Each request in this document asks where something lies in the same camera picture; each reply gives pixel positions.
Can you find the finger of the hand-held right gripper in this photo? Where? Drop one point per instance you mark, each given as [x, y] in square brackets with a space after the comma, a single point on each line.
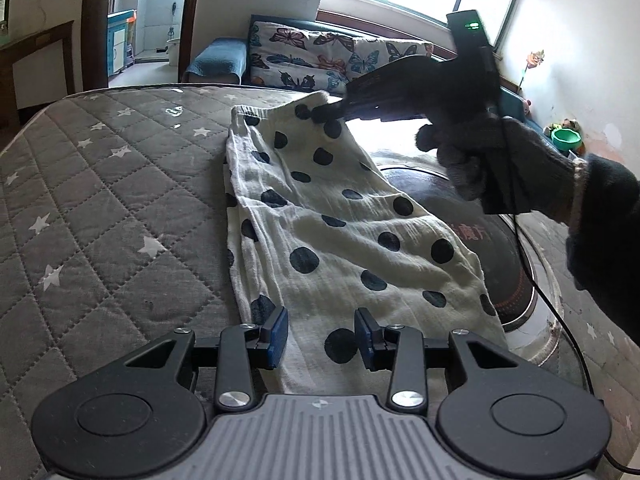
[327, 111]

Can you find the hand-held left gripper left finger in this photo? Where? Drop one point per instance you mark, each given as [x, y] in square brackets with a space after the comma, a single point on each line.
[276, 336]

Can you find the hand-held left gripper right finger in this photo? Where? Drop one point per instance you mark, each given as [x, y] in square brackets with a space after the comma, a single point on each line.
[364, 341]

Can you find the white polka dot garment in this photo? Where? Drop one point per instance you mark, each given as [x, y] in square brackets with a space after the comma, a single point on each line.
[330, 220]

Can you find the person's right forearm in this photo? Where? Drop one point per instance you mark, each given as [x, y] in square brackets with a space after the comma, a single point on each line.
[607, 220]

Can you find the person's right hand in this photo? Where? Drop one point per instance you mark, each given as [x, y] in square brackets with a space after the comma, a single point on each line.
[510, 165]

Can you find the butterfly print cushion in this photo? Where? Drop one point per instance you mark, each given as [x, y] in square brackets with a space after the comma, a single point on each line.
[320, 55]

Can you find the toy pinwheel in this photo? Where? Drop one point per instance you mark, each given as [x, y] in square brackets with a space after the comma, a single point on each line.
[534, 60]

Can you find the blue folded cushion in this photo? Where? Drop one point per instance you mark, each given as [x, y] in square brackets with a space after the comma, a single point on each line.
[217, 60]

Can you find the green plastic bowl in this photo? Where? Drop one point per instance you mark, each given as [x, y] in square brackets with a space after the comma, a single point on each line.
[566, 139]

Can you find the round dark heater plate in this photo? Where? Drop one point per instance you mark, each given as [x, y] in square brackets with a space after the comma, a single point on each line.
[480, 240]

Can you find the white bucket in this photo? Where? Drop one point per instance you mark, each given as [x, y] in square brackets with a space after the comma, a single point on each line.
[173, 50]

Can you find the grey quilted star cover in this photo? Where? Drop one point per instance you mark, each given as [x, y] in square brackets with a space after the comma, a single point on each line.
[110, 220]

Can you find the blue children's cabinet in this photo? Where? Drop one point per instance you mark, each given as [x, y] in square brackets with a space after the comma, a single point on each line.
[120, 40]

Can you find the dark wooden cabinet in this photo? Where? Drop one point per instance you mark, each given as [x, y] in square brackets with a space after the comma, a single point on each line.
[37, 70]

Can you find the brown door frame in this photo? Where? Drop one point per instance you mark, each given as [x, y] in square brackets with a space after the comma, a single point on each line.
[192, 15]

